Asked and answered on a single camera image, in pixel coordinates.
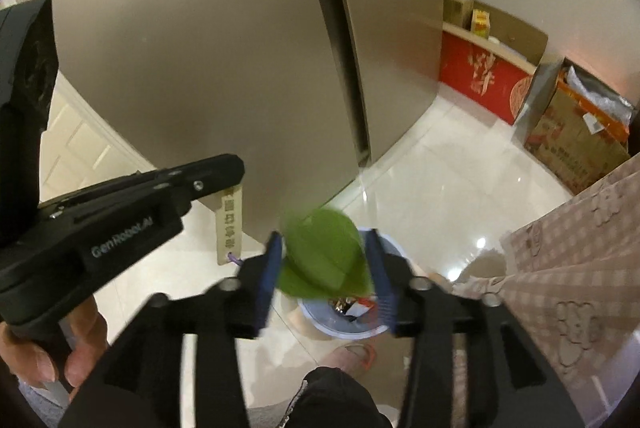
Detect person's left hand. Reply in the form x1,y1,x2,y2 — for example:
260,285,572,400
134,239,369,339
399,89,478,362
0,297,111,402

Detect yellow carton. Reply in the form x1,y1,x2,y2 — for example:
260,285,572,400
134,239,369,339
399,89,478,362
470,9,492,38

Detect person's foot in slipper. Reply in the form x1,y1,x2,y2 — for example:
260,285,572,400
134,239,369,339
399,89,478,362
327,342,377,376

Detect blue plastic waste bin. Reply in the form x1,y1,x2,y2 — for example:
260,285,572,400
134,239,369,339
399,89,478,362
297,228,416,340

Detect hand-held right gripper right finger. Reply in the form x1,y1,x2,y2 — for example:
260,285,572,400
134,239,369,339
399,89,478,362
364,229,586,428

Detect person's leg in black shorts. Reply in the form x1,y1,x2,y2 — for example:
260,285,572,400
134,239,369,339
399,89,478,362
245,365,393,428

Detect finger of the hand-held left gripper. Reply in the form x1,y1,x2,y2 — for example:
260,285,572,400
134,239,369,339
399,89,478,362
65,162,246,223
40,154,241,215

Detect red cardboard box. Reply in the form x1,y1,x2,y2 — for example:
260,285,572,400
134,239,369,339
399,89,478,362
439,0,549,126

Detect beige refrigerator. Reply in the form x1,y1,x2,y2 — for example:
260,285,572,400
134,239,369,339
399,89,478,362
10,0,448,249

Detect small brown cardboard box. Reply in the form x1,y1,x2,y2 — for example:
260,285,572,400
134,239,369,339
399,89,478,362
444,0,475,30

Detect pink checkered bunny tablecloth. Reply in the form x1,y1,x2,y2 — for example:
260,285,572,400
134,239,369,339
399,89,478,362
452,153,640,428

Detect brown printed cardboard box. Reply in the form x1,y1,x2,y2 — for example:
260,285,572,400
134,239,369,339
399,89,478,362
524,57,636,196

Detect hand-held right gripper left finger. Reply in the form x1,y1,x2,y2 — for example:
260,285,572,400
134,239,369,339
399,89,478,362
57,230,286,428

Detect red snack wrapper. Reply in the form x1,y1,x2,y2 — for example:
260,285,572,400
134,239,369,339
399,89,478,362
330,295,376,324

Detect green leaf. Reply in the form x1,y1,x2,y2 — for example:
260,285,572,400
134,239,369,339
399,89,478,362
277,207,375,299

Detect wooden tag with purple string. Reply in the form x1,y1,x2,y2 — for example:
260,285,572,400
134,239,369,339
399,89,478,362
210,185,246,266

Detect clear plastic bag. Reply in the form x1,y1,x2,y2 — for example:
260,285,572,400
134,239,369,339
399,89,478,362
565,65,638,119

